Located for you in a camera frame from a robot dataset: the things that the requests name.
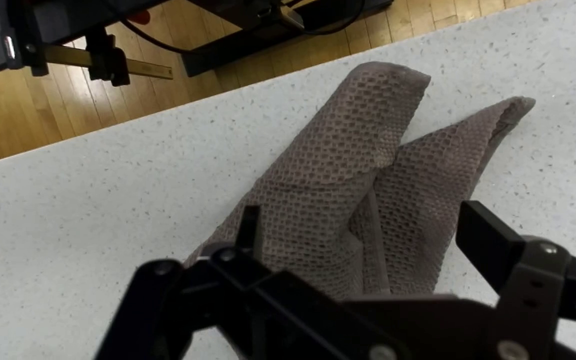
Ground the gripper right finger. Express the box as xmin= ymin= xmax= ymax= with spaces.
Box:
xmin=455 ymin=200 xmax=576 ymax=360

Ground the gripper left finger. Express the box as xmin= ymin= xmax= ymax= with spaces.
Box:
xmin=95 ymin=204 xmax=410 ymax=360

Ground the grey-brown waffle towel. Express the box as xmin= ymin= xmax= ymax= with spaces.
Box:
xmin=183 ymin=61 xmax=537 ymax=302

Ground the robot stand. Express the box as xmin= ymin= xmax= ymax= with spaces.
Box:
xmin=0 ymin=0 xmax=395 ymax=85

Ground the black clamp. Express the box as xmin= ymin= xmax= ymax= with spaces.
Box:
xmin=85 ymin=27 xmax=132 ymax=87

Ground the black cable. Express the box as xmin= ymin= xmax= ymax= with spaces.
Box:
xmin=118 ymin=19 xmax=195 ymax=55

